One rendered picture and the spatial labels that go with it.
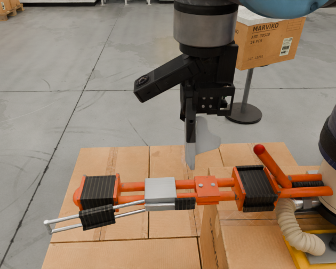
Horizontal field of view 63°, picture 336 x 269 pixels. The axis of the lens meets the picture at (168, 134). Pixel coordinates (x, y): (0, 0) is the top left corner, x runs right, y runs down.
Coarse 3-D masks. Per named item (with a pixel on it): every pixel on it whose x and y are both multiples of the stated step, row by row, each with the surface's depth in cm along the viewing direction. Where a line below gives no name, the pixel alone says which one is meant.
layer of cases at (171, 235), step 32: (96, 160) 148; (128, 160) 148; (160, 160) 148; (224, 160) 148; (256, 160) 148; (288, 160) 148; (128, 192) 130; (192, 192) 130; (64, 224) 116; (128, 224) 116; (160, 224) 116; (192, 224) 116; (64, 256) 105; (96, 256) 105; (128, 256) 105; (160, 256) 105; (192, 256) 105
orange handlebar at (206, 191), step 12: (180, 180) 63; (192, 180) 63; (204, 180) 62; (216, 180) 62; (228, 180) 63; (276, 180) 63; (300, 180) 64; (312, 180) 64; (204, 192) 60; (216, 192) 60; (228, 192) 60; (288, 192) 60; (300, 192) 60; (312, 192) 60; (324, 192) 61; (144, 204) 59; (204, 204) 60
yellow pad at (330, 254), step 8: (312, 232) 66; (320, 232) 66; (328, 232) 66; (328, 240) 63; (288, 248) 64; (328, 248) 62; (296, 256) 61; (304, 256) 61; (312, 256) 60; (320, 256) 60; (328, 256) 60; (296, 264) 60; (304, 264) 59; (312, 264) 59; (320, 264) 59; (328, 264) 59
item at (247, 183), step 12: (240, 168) 64; (252, 168) 65; (264, 168) 65; (240, 180) 60; (252, 180) 62; (264, 180) 62; (240, 192) 59; (252, 192) 59; (264, 192) 59; (276, 192) 58; (240, 204) 60; (252, 204) 60; (264, 204) 60
